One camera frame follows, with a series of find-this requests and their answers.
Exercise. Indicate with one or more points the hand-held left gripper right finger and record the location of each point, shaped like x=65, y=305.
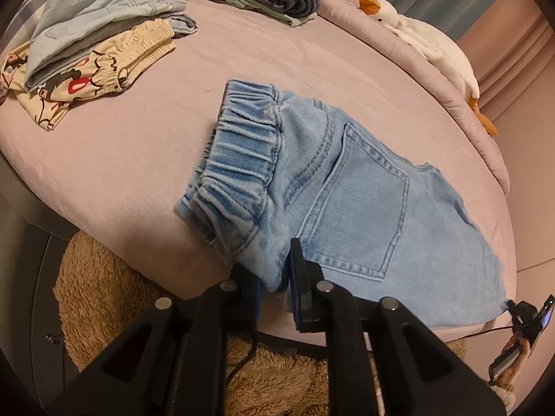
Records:
x=297, y=279

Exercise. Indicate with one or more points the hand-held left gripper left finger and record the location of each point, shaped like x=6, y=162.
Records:
x=253, y=301

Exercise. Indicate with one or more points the light blue denim pants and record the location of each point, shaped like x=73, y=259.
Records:
x=368, y=208

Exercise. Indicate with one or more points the cream cartoon print pants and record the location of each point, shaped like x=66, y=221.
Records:
x=130, y=52

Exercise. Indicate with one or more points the pale blue folded pants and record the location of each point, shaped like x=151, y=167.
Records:
x=65, y=30

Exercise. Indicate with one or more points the person's right hand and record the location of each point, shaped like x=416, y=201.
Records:
x=519, y=366

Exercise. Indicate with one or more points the pink bed sheet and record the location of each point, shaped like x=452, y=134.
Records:
x=130, y=160

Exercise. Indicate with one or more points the pink curtain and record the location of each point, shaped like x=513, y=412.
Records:
x=511, y=73

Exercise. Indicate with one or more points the pink quilt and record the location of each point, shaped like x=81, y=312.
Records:
x=390, y=52

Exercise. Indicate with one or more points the white goose plush toy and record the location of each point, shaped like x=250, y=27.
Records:
x=425, y=37

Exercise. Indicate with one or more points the grey folded garment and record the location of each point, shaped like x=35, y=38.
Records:
x=99, y=37

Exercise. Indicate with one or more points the grey bed frame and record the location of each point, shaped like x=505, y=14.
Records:
x=26, y=247

